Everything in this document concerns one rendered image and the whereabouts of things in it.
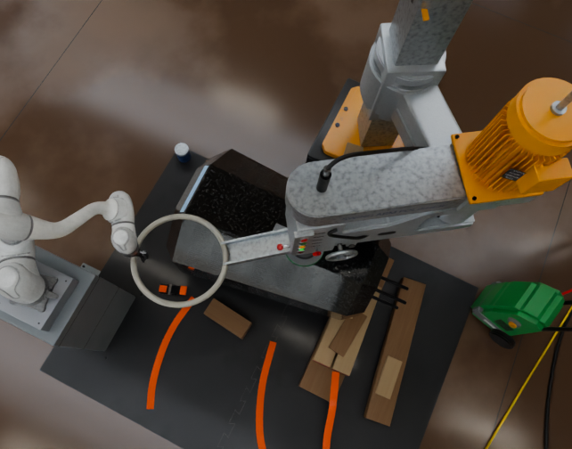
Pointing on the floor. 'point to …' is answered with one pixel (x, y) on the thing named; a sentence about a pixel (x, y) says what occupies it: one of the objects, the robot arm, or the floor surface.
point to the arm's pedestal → (79, 308)
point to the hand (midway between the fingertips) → (138, 257)
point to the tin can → (183, 152)
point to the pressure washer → (519, 310)
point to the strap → (258, 385)
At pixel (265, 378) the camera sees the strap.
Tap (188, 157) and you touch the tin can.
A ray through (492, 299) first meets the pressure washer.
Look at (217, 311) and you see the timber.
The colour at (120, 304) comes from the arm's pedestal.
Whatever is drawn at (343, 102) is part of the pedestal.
